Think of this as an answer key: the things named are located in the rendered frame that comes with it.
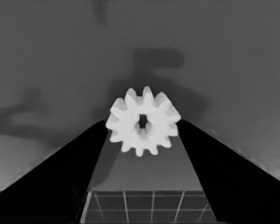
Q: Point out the small white toothed gear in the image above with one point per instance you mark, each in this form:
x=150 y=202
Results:
x=124 y=124

